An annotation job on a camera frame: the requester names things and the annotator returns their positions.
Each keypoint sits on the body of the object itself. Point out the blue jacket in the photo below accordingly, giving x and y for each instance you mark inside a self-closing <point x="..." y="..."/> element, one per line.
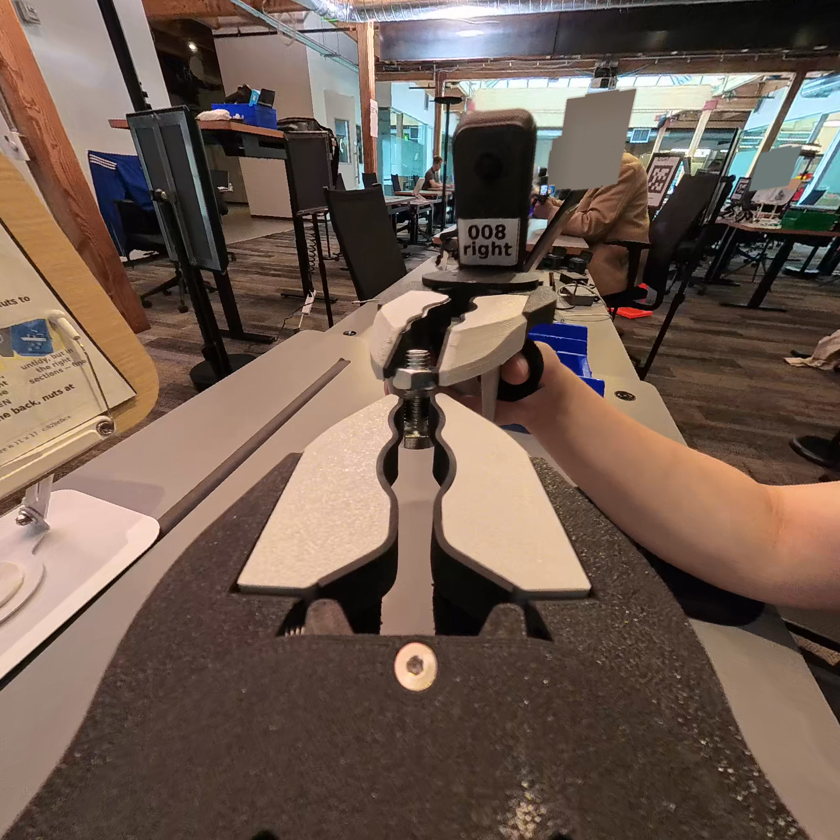
<point x="115" y="190"/>

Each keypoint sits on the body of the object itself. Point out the dark monitor on stand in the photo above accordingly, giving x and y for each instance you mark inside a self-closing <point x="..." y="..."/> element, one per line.
<point x="174" y="184"/>

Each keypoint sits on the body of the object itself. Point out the person's right forearm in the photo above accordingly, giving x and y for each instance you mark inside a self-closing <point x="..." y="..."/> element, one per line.
<point x="656" y="492"/>

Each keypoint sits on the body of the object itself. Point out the silver hex nut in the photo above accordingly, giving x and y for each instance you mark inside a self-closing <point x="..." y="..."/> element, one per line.
<point x="413" y="379"/>

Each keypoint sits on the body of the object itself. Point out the green bin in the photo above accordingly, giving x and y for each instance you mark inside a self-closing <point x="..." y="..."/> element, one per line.
<point x="810" y="218"/>

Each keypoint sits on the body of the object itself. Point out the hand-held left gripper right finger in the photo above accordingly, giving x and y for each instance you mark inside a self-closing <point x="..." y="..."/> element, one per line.
<point x="512" y="518"/>

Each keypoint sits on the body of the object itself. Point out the black mesh office chair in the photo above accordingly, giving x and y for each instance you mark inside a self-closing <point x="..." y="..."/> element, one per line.
<point x="682" y="216"/>

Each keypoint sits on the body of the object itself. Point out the red object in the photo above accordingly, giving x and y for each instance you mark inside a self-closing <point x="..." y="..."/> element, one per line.
<point x="633" y="313"/>

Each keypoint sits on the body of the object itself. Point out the white cloth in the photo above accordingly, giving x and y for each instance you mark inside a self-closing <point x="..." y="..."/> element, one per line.
<point x="213" y="115"/>
<point x="823" y="354"/>

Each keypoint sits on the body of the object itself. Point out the ceiling projector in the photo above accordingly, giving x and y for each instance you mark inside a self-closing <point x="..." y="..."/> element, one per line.
<point x="605" y="75"/>

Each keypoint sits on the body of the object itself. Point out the small tag sign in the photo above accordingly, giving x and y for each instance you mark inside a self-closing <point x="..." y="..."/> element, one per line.
<point x="740" y="190"/>
<point x="664" y="180"/>

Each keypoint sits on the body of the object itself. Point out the person's right hand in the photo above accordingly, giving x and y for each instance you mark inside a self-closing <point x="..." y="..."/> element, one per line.
<point x="544" y="400"/>

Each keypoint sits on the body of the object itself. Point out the blue plastic bin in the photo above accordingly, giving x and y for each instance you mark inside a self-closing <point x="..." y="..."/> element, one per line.
<point x="246" y="117"/>
<point x="564" y="348"/>

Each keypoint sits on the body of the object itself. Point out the black floor lamp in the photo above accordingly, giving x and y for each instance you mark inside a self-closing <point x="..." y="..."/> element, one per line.
<point x="449" y="100"/>

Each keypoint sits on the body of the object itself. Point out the black foam pad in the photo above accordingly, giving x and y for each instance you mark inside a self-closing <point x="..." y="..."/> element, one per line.
<point x="715" y="607"/>

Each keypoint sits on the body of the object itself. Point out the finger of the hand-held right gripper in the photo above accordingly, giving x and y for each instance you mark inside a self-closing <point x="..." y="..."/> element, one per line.
<point x="485" y="334"/>
<point x="390" y="328"/>

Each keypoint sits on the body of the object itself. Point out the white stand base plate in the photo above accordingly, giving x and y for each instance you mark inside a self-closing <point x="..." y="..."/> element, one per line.
<point x="98" y="538"/>

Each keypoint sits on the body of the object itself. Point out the wooden post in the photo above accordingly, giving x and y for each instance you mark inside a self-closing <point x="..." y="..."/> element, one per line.
<point x="52" y="164"/>
<point x="784" y="111"/>
<point x="366" y="98"/>

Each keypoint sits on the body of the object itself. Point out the small black charger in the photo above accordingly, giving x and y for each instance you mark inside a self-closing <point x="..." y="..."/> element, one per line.
<point x="556" y="261"/>
<point x="577" y="266"/>

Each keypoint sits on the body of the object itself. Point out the grey power adapter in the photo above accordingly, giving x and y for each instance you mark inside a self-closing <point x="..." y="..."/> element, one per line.
<point x="581" y="296"/>

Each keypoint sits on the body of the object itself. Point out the white power strip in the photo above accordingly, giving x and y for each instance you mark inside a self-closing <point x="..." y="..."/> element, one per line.
<point x="307" y="305"/>

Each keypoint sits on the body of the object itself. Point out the silver hex bolt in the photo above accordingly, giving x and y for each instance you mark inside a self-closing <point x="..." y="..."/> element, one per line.
<point x="417" y="410"/>

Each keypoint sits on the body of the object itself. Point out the white page holder bar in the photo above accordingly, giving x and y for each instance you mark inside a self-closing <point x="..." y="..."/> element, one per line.
<point x="52" y="453"/>

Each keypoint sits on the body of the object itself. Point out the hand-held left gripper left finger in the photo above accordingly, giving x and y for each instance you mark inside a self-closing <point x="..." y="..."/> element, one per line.
<point x="321" y="518"/>

